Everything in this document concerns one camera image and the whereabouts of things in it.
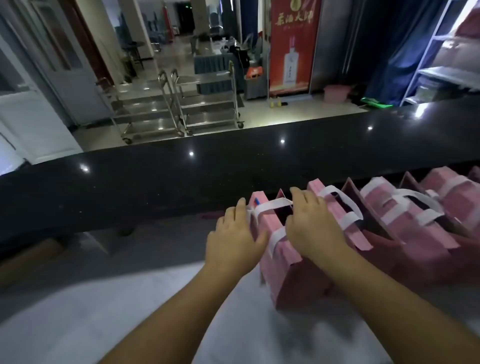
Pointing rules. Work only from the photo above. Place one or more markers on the person's left forearm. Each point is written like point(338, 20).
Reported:
point(168, 322)

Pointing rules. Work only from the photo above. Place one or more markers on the red banner stand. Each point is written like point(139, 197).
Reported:
point(294, 48)

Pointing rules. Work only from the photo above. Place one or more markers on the green plastic item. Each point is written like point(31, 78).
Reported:
point(377, 102)

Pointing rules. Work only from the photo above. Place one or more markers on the white shelf rack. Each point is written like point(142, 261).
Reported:
point(450, 73)

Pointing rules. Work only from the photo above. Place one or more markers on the blue skirted table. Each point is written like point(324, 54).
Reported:
point(210, 63)

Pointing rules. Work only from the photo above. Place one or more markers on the black glossy counter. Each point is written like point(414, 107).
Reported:
point(187, 180)

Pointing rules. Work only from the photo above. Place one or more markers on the white double door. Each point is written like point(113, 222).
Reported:
point(37, 120)

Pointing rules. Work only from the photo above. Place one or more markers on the person's right hand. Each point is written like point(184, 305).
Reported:
point(315, 228)

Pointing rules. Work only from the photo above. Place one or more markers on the person's right forearm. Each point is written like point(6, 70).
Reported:
point(393, 311)

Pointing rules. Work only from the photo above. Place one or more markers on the pink plastic basin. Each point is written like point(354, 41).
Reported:
point(336, 93)

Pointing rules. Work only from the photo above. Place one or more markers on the dark blue curtain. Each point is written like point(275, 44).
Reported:
point(397, 48)

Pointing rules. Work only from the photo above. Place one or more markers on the brown cardboard box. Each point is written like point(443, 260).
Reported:
point(26, 262)

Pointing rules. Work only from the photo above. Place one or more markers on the person's left hand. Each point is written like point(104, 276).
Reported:
point(232, 247)

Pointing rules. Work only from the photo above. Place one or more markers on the grey skirted table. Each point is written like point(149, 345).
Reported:
point(255, 89)

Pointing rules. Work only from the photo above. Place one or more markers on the stainless steel cart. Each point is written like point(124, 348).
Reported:
point(210, 118)
point(150, 127)

